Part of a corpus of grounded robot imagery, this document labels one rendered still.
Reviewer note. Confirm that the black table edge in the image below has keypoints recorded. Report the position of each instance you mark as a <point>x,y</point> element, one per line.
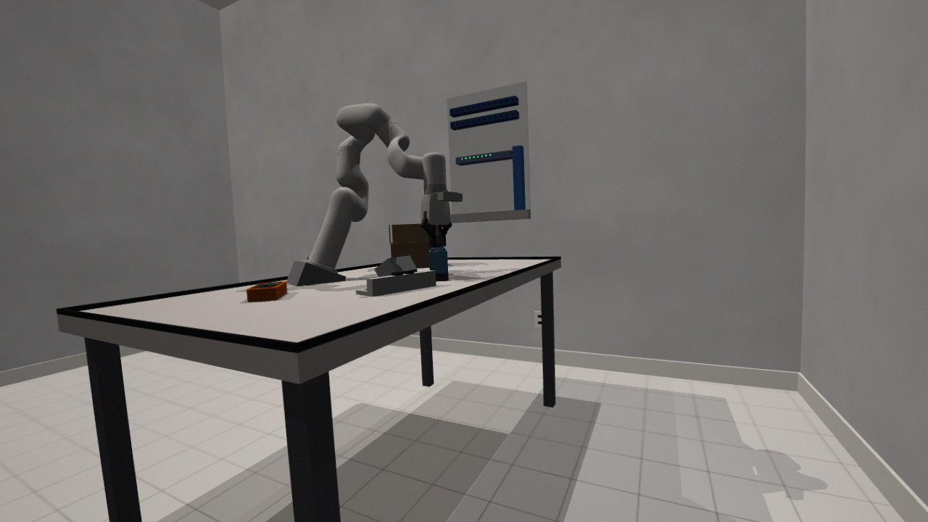
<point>287,346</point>

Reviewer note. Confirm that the orange digital multimeter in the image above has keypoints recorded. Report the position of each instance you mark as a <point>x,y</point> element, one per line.
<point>266,291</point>

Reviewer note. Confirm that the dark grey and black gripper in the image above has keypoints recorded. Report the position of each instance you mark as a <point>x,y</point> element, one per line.
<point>432,213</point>

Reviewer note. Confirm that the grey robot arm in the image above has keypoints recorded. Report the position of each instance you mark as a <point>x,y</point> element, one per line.
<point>362,122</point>

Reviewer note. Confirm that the dark grey button housing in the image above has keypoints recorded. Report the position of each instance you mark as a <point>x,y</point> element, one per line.
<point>395,264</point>

